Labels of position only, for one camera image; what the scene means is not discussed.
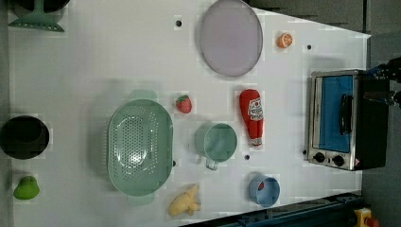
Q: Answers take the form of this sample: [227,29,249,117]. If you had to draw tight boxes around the red plush ketchup bottle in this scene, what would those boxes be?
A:
[239,89,264,147]

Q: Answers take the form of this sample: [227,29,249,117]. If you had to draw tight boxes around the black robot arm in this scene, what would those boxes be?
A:
[363,57,401,107]

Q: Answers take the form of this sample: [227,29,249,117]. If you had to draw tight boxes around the green plastic strainer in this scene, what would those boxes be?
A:
[107,90,173,198]

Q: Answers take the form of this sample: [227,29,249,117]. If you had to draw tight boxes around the red plush strawberry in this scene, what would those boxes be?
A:
[176,95,192,114]

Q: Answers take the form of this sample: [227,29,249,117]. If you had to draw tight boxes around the green plastic cup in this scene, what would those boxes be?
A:
[195,122,237,171]

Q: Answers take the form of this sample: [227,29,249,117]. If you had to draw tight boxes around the yellow plush toy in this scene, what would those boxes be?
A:
[167,184,201,217]

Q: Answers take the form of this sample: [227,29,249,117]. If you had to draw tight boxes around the blue small bowl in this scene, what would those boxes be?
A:
[249,174,281,207]

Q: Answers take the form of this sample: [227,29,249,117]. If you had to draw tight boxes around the orange slice toy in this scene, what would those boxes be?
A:
[277,33,293,48]

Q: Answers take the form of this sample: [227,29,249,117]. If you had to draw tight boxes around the silver toaster oven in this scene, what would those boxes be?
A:
[307,70,390,171]

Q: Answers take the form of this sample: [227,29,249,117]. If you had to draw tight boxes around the black round bowl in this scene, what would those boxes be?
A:
[1,115,49,160]

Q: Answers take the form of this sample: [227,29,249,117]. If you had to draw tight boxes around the yellow red object at edge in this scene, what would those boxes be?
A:
[354,208,380,227]

